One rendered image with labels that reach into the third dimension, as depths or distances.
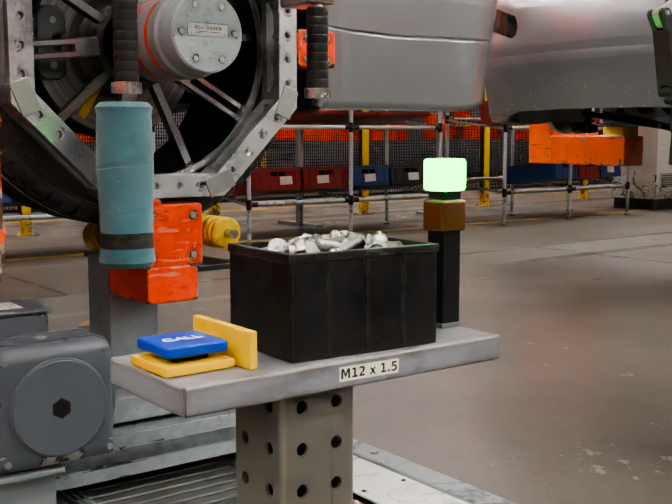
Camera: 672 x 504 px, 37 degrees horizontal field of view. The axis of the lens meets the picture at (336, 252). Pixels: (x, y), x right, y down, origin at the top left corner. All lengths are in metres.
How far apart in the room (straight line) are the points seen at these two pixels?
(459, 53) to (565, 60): 1.83
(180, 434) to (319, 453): 0.77
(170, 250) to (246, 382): 0.78
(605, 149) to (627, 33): 1.77
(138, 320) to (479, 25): 1.03
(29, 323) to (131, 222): 0.22
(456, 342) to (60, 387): 0.55
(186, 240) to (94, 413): 0.44
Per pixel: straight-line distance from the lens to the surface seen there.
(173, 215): 1.75
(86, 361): 1.43
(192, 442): 1.88
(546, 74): 4.17
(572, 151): 5.76
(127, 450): 1.82
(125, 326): 1.91
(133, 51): 1.48
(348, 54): 2.08
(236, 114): 1.94
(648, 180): 9.49
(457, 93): 2.28
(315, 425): 1.10
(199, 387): 0.97
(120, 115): 1.58
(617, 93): 3.98
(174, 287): 1.76
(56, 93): 1.88
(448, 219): 1.23
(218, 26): 1.64
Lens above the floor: 0.69
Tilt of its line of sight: 7 degrees down
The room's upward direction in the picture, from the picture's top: straight up
